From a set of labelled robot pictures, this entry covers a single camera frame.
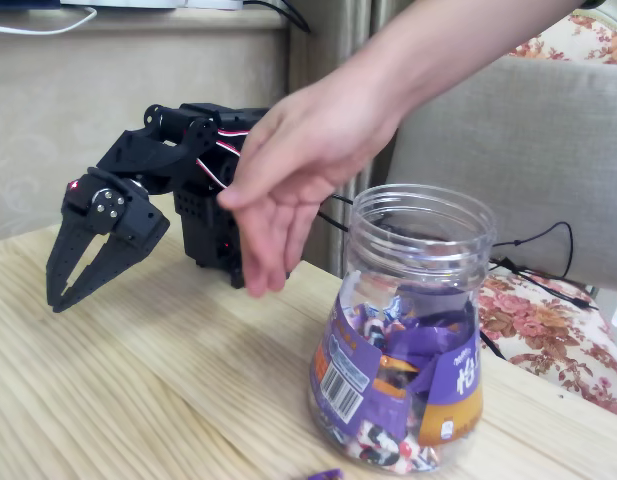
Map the white flat device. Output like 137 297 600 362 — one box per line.
60 0 244 11

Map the black cable with plug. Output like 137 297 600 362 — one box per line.
315 209 600 312

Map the black cable pair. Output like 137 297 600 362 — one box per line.
242 0 312 35

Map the white floral chair back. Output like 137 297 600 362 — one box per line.
507 12 617 66

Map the black cable with loop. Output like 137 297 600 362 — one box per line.
330 192 574 281

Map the floral seat cushion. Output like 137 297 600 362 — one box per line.
477 269 617 419

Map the clear plastic candy jar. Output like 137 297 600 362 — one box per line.
307 183 498 474

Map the white cable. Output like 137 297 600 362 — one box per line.
0 5 98 36

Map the bare human hand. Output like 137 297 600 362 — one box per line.
216 68 405 300

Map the grey chair back cushion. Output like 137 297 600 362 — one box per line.
385 54 617 291

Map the bare human forearm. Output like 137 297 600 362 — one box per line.
367 0 589 129

